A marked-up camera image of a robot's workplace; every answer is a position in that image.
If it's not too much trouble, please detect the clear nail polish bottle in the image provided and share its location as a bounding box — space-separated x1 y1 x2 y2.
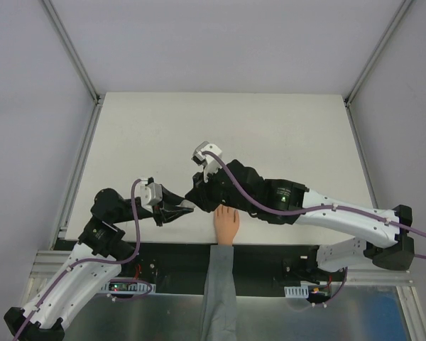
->
179 200 195 210

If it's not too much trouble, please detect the grey sleeved forearm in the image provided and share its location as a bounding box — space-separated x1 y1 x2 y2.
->
200 245 237 340

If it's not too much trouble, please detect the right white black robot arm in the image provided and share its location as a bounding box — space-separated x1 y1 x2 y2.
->
185 160 415 281

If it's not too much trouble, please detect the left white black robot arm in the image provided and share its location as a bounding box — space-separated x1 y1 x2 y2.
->
4 179 195 340

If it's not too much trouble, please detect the mannequin hand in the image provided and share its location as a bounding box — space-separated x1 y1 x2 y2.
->
214 205 240 246

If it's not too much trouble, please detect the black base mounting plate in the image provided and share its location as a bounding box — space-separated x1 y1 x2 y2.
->
53 239 395 296

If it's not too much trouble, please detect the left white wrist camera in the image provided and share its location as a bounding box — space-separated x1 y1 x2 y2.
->
139 178 163 212

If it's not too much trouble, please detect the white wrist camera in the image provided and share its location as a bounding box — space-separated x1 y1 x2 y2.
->
192 141 222 183
139 178 163 212

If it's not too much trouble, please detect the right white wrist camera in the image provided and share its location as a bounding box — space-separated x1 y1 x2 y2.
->
192 141 222 183

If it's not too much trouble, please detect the left white cable duct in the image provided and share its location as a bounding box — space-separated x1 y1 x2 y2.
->
99 278 156 296

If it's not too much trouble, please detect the white cable duct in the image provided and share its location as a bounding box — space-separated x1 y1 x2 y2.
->
99 278 156 296
284 284 310 299

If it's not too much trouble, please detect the left aluminium frame post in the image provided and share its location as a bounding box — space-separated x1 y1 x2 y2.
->
39 0 102 104

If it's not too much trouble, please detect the aluminium frame post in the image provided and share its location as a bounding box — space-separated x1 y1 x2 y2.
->
39 0 102 104
344 0 416 107

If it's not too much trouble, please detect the right white cable duct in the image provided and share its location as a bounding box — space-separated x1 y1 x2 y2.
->
284 284 310 299

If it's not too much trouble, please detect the right aluminium frame post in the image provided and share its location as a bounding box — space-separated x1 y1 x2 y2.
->
344 0 416 107

